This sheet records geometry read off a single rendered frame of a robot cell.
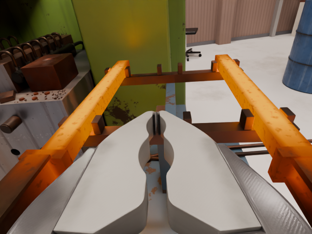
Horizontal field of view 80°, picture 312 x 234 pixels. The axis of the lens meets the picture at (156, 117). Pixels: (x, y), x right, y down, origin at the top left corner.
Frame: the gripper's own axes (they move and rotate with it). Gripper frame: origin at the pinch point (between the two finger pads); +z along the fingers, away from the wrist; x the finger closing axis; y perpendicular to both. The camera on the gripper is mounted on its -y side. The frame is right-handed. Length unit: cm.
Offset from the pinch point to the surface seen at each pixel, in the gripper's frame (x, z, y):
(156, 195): -1.2, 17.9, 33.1
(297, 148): 12.2, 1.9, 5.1
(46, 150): -11.5, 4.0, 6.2
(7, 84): -39, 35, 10
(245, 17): 208, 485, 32
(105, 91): -8.9, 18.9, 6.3
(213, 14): 129, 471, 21
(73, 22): -37, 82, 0
